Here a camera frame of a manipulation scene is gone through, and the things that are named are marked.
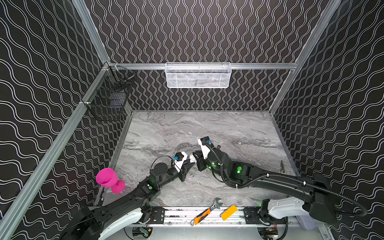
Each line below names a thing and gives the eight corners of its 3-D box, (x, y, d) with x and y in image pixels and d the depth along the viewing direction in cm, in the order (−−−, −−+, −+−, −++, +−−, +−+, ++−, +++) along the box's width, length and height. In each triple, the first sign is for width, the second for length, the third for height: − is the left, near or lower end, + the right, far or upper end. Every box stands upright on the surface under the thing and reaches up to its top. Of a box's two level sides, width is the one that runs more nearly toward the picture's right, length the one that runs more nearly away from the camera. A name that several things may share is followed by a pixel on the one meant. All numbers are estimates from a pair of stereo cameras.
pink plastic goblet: (108, 194, 83) (92, 183, 70) (113, 181, 88) (98, 168, 75) (125, 194, 83) (111, 182, 70) (128, 181, 88) (116, 168, 75)
